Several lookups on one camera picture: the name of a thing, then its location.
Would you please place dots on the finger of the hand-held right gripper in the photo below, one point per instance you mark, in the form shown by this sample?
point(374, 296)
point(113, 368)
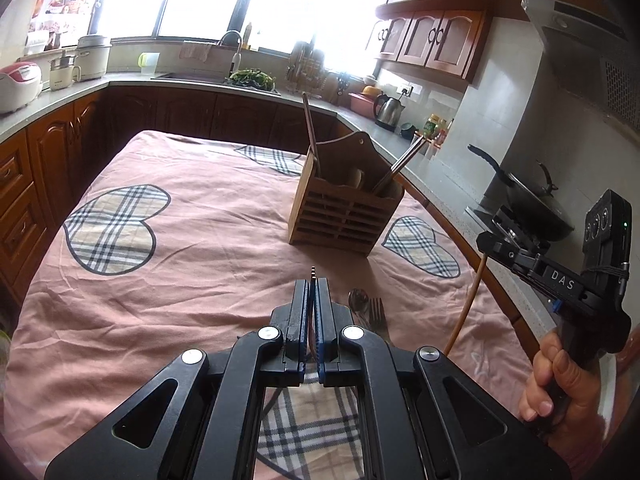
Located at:
point(515, 232)
point(500, 250)

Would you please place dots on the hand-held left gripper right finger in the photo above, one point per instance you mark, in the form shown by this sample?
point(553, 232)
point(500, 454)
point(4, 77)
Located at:
point(324, 320)

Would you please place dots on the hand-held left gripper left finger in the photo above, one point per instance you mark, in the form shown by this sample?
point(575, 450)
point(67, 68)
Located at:
point(301, 320)

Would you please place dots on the metal chopstick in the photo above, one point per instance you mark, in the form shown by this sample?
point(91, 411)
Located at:
point(313, 275)
point(412, 157)
point(405, 162)

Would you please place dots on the floral-end wooden chopstick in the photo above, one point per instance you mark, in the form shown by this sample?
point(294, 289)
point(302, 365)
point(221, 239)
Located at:
point(467, 305)

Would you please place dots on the wooden utensil holder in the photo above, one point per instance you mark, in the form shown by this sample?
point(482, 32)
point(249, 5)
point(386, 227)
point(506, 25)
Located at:
point(345, 220)

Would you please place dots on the person's right hand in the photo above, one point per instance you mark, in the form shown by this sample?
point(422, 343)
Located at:
point(585, 395)

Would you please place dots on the black wok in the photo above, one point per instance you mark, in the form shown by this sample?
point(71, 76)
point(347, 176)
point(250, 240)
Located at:
point(530, 205)

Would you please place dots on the metal spoon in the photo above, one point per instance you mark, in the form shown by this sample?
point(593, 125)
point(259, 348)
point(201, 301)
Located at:
point(358, 300)

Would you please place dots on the wok lid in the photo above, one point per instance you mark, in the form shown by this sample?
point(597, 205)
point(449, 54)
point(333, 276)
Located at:
point(537, 190)

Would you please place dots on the metal fork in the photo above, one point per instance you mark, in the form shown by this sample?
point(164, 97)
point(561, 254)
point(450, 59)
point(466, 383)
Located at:
point(377, 312)

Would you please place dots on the spice jars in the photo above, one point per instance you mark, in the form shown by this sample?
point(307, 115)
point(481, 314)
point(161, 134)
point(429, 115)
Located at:
point(435, 127)

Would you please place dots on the pink heart-print tablecloth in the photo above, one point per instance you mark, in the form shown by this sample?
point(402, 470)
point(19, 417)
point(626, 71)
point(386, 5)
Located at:
point(175, 270)

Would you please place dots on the dark cup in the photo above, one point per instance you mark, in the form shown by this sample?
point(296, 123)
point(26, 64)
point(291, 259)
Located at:
point(407, 131)

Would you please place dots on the steel electric kettle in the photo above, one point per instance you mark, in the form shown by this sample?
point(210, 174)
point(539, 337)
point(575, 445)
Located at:
point(389, 110)

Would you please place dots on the plain wooden chopstick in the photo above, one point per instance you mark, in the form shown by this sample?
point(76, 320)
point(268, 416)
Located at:
point(309, 125)

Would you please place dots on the pink basin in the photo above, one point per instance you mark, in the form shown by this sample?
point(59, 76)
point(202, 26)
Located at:
point(361, 104)

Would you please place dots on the steel range hood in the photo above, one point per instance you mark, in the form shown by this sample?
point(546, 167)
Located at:
point(575, 25)

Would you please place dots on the knife block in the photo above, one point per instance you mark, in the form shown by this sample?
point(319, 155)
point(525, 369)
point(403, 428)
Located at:
point(342, 85)

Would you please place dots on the green vegetables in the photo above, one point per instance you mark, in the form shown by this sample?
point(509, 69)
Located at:
point(250, 79)

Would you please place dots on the dish rack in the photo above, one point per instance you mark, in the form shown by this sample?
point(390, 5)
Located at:
point(307, 67)

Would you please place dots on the kitchen faucet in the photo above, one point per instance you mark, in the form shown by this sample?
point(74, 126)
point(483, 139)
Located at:
point(232, 47)

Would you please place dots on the dish cloth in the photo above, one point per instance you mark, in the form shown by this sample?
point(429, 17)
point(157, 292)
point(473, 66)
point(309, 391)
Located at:
point(196, 51)

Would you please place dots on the yellow oil bottle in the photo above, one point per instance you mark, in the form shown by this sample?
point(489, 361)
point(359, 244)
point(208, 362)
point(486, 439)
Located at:
point(247, 35)

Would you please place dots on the wooden base cabinets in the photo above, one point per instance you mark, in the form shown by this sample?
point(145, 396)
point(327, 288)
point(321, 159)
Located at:
point(60, 150)

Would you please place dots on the light green cup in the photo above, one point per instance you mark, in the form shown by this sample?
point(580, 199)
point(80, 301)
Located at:
point(148, 62)

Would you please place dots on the kitchen window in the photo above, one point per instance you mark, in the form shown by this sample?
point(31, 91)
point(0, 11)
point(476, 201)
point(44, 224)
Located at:
point(225, 0)

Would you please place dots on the white slow cooker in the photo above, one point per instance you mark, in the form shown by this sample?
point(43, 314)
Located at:
point(94, 57)

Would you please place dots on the grey speckled countertop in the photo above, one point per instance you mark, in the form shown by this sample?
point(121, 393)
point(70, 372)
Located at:
point(50, 97)

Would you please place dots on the small white electric pot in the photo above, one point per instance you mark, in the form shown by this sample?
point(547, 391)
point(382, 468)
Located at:
point(62, 71)

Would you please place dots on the white and red rice cooker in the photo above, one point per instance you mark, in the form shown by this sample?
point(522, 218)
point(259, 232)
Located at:
point(17, 85)

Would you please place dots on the white container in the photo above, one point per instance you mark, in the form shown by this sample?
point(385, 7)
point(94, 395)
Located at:
point(35, 42)

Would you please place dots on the wall socket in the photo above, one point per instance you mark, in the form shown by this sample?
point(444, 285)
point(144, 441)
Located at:
point(406, 90)

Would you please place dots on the wooden wall cabinets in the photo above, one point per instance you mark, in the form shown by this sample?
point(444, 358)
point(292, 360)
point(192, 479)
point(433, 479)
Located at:
point(435, 35)

